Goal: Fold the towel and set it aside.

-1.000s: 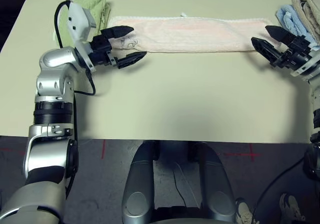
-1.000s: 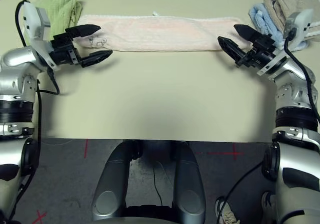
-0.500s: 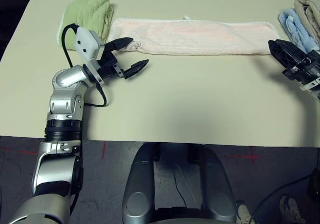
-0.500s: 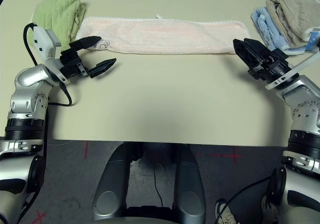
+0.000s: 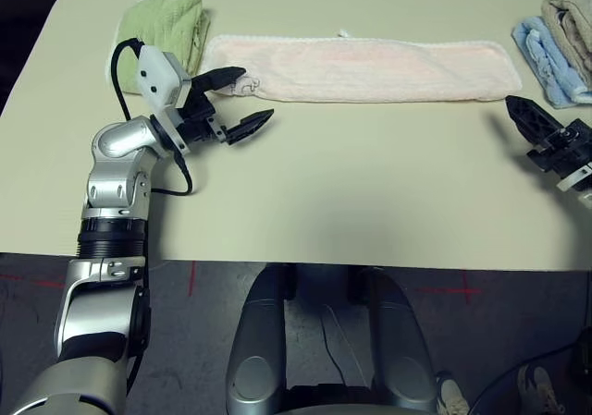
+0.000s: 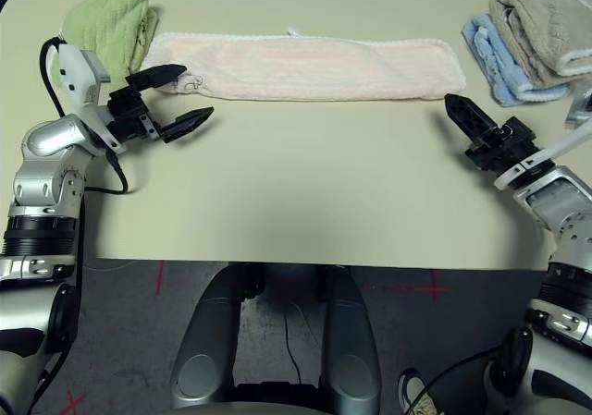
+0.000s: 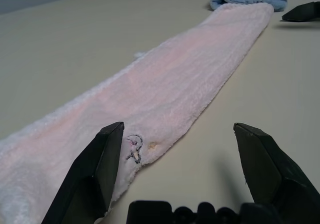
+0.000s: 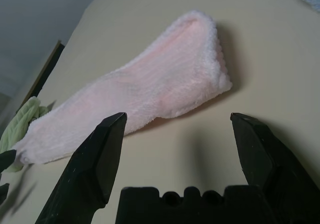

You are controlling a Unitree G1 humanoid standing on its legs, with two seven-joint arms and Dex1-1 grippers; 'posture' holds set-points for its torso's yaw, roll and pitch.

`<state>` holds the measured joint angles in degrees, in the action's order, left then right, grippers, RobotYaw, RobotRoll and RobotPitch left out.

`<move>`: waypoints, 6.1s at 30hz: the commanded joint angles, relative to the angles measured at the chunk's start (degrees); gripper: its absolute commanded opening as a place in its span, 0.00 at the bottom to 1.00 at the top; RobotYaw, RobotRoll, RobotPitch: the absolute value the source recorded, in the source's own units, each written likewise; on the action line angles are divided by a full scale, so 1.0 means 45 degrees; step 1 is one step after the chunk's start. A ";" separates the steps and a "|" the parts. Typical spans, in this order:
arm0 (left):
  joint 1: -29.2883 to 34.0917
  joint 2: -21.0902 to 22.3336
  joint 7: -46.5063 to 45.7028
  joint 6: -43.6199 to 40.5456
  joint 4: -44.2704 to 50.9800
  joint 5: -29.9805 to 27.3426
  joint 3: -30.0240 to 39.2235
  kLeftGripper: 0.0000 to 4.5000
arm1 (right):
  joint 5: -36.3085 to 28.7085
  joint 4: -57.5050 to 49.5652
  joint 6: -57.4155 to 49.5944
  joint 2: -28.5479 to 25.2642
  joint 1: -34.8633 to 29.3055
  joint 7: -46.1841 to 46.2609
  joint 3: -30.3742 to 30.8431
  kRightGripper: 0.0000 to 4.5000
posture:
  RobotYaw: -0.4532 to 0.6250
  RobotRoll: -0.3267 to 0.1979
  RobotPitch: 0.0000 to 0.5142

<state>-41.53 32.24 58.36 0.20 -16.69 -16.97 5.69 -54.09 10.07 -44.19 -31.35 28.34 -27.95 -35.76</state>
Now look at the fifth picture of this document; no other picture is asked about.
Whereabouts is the thin black floor cable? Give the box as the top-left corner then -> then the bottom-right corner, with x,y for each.
320,315 -> 348,386

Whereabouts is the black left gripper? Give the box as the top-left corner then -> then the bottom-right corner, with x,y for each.
175,66 -> 276,147

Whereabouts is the grey robot right leg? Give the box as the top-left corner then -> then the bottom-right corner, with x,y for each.
349,264 -> 438,411

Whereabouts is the robot pelvis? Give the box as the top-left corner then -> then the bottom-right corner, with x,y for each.
277,382 -> 371,415

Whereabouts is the grey white bystander sneaker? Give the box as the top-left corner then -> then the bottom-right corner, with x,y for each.
517,364 -> 566,415
437,372 -> 469,415

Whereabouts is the beige folded towel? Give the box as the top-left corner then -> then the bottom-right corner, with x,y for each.
540,0 -> 592,88

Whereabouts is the green folded towel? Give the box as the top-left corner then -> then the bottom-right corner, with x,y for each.
105,0 -> 214,96

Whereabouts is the grey robot left leg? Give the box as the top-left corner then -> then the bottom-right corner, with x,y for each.
226,264 -> 297,415

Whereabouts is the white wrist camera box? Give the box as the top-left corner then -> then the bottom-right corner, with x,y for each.
136,44 -> 191,155
556,165 -> 592,193

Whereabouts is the grey robot leg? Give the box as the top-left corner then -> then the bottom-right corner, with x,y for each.
349,264 -> 438,411
226,264 -> 297,415

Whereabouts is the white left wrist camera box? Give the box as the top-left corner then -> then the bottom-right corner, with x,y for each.
136,44 -> 191,155

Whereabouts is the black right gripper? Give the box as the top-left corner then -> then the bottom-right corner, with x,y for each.
506,94 -> 592,181

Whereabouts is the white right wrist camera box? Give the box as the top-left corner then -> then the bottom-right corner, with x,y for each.
556,165 -> 592,193

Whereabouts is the light blue folded towel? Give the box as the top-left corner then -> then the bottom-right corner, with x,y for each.
511,16 -> 592,110

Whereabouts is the black foam floor mat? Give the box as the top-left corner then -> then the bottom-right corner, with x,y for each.
0,0 -> 70,116

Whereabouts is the pink towel with swan embroidery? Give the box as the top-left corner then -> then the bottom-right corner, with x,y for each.
202,29 -> 524,104

